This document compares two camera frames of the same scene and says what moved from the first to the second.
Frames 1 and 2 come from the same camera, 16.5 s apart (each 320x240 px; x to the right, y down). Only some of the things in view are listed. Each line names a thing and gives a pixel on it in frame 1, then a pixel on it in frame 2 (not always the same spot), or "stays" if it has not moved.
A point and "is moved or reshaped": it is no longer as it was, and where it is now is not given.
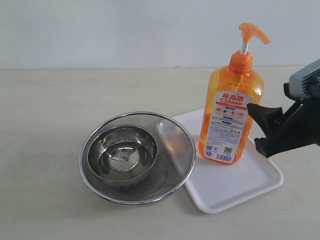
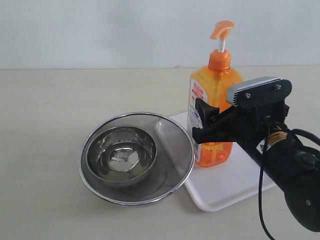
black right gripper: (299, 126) to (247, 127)
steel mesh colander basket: (136, 158) stays
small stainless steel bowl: (122, 155) stays
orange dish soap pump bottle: (227, 122) is moved or reshaped
